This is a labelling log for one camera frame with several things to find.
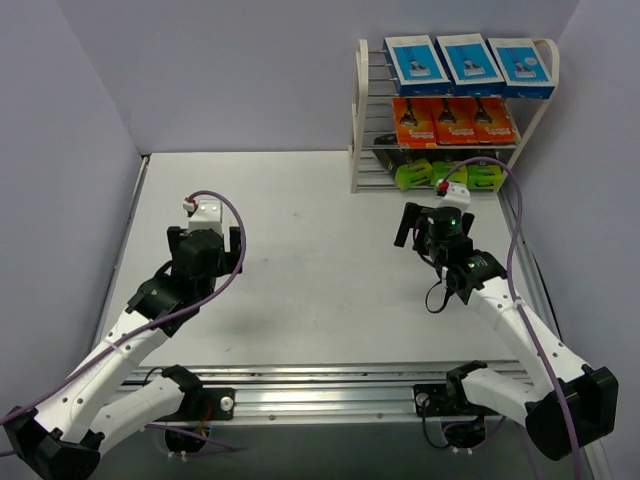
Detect black green razor box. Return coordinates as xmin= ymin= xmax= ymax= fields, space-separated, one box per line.
xmin=430 ymin=149 xmax=469 ymax=189
xmin=466 ymin=161 xmax=503 ymax=191
xmin=373 ymin=134 xmax=433 ymax=191

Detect orange Gillette razor box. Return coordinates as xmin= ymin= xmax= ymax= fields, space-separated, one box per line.
xmin=392 ymin=97 xmax=437 ymax=149
xmin=428 ymin=98 xmax=477 ymax=145
xmin=471 ymin=98 xmax=516 ymax=144

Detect blue white Harry's razor box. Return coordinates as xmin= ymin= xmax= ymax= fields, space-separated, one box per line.
xmin=436 ymin=33 xmax=505 ymax=97

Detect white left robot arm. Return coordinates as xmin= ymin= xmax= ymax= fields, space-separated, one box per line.
xmin=1 ymin=225 xmax=246 ymax=479

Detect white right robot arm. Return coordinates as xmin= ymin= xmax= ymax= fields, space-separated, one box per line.
xmin=394 ymin=202 xmax=619 ymax=460

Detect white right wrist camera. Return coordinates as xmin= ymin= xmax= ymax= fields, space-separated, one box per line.
xmin=435 ymin=180 xmax=471 ymax=214

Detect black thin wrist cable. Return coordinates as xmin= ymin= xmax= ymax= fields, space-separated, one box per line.
xmin=424 ymin=269 xmax=451 ymax=315

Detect cream metal wire shelf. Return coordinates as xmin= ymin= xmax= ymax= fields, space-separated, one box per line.
xmin=348 ymin=39 xmax=554 ymax=193

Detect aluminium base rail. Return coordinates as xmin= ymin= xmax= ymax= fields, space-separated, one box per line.
xmin=84 ymin=363 xmax=599 ymax=429

